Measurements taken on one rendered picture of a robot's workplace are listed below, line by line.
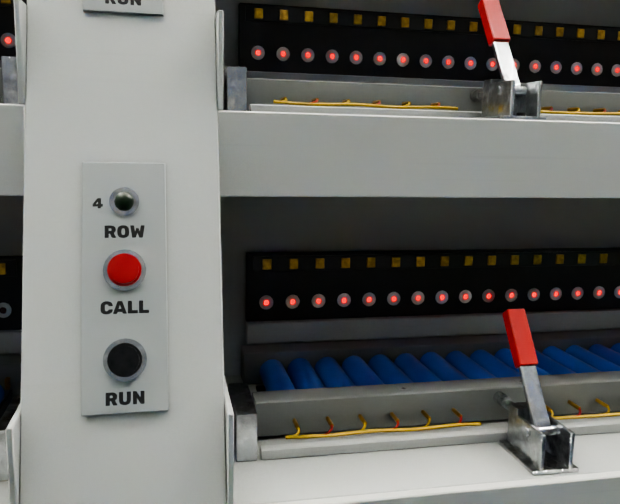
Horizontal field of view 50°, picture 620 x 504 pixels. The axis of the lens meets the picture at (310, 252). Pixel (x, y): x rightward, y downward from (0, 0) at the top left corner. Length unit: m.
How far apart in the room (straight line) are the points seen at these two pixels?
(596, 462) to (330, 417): 0.15
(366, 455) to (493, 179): 0.17
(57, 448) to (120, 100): 0.17
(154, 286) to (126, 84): 0.10
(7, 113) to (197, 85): 0.09
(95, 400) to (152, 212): 0.09
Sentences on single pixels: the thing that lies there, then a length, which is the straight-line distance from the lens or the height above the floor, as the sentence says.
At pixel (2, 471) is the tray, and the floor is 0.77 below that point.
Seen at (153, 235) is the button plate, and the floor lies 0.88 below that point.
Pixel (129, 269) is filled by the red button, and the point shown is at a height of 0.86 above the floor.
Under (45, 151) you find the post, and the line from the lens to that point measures 0.35.
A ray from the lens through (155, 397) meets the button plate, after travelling 0.33.
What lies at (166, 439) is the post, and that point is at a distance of 0.34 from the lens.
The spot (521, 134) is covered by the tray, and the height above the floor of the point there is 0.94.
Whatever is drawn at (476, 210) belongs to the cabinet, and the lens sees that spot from 0.61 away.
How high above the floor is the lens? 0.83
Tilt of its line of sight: 8 degrees up
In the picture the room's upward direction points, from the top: 2 degrees counter-clockwise
